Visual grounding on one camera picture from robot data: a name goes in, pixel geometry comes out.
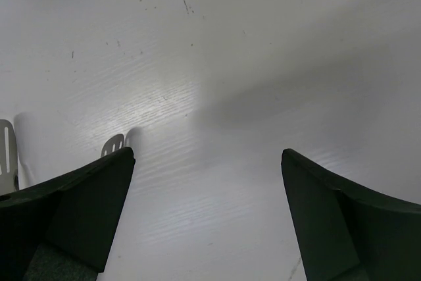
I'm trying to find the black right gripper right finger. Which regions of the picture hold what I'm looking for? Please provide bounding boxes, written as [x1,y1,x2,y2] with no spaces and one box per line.
[281,149,420,280]

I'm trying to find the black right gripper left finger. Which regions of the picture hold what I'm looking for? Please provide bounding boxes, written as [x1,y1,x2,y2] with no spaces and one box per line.
[1,147,136,280]

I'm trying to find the stainless steel tongs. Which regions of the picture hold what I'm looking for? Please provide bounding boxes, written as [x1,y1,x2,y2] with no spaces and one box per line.
[1,119,124,195]

